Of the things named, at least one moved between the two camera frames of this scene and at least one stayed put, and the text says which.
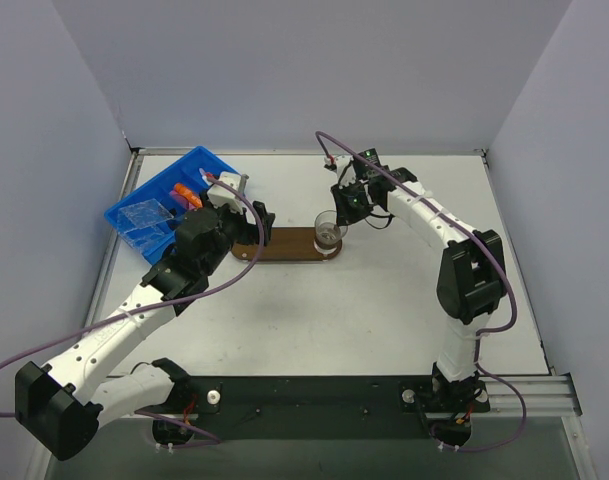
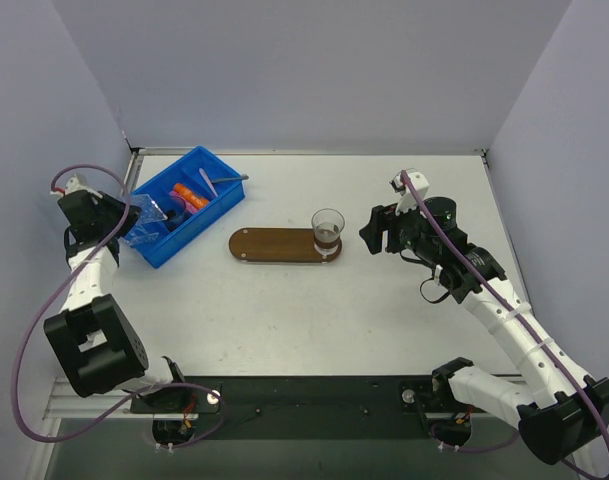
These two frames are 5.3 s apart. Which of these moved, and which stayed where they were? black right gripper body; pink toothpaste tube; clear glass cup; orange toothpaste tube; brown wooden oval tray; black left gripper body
Moved: black right gripper body; black left gripper body
Stayed: clear glass cup; pink toothpaste tube; orange toothpaste tube; brown wooden oval tray
